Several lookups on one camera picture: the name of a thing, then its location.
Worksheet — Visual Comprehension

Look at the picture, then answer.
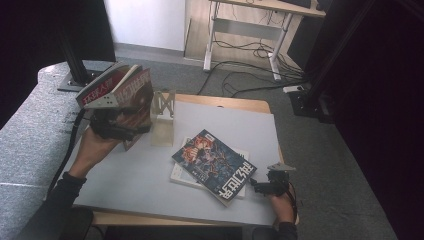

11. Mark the wooden magazine rack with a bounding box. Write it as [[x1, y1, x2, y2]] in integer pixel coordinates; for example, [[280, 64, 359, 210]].
[[149, 89, 177, 148]]

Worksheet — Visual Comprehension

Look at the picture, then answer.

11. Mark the white power strip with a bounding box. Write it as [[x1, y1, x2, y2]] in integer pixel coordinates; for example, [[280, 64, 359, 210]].
[[282, 84, 306, 94]]

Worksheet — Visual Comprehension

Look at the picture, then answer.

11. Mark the black curtain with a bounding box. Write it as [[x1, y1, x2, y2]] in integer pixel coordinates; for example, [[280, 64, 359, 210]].
[[288, 0, 424, 240]]

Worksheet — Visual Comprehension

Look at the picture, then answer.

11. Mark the thick black gripper cable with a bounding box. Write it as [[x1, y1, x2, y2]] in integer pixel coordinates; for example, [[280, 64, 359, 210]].
[[46, 108, 86, 201]]

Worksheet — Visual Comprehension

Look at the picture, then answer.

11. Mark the white-legged wooden desk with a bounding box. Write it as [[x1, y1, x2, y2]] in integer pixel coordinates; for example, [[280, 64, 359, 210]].
[[203, 0, 327, 82]]

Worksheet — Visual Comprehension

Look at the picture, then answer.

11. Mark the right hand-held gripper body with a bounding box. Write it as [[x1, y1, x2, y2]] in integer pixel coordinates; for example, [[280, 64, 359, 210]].
[[264, 162, 297, 197]]

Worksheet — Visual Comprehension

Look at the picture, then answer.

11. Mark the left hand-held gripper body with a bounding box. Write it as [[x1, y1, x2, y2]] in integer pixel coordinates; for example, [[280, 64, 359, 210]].
[[83, 94, 136, 142]]

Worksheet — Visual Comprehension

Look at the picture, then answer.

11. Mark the portrait cover magazine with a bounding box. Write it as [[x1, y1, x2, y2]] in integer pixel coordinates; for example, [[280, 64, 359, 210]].
[[75, 60, 134, 109]]

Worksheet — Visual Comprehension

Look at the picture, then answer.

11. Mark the black cable bundle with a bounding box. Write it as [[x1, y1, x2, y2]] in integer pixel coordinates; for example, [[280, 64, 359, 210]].
[[213, 39, 291, 60]]

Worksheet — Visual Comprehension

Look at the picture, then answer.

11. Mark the black metal stand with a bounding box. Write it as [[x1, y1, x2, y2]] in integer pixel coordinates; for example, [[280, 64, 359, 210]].
[[57, 33, 104, 93]]

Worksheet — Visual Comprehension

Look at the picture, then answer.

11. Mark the person's left hand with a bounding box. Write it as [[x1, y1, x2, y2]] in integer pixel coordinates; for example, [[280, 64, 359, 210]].
[[68, 128, 121, 179]]

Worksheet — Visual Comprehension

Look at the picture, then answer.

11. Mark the black profile stand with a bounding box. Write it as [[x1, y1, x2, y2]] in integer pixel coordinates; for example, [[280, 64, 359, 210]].
[[288, 0, 378, 125]]

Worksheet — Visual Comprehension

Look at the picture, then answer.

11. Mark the dark blue illustrated magazine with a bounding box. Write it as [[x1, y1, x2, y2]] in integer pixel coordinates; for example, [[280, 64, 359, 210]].
[[171, 129, 258, 208]]

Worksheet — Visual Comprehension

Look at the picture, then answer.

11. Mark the black floor cable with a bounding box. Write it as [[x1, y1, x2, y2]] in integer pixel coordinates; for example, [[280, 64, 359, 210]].
[[221, 70, 309, 99], [197, 59, 306, 96]]

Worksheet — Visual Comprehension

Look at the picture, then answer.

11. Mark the person's right hand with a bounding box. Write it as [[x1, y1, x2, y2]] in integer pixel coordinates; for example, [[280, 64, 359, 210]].
[[268, 191, 298, 226]]

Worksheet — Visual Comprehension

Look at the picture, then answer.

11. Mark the black keyboard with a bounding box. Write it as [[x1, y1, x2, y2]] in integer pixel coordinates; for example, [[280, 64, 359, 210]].
[[279, 0, 313, 9]]

